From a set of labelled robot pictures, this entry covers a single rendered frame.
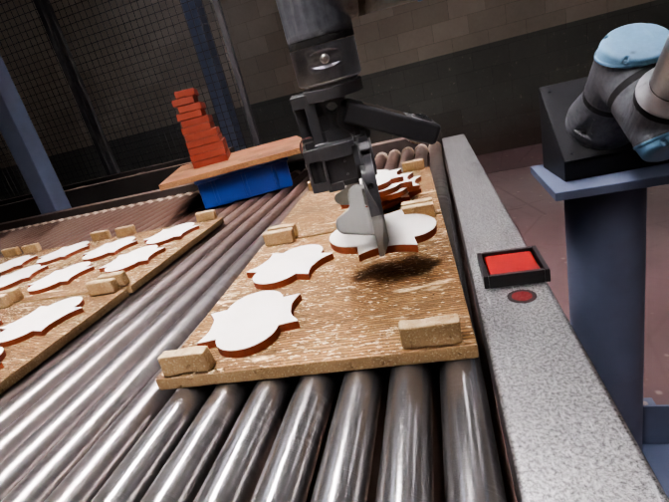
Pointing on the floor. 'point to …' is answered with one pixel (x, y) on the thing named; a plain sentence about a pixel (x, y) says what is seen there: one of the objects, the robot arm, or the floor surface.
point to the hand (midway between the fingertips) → (381, 232)
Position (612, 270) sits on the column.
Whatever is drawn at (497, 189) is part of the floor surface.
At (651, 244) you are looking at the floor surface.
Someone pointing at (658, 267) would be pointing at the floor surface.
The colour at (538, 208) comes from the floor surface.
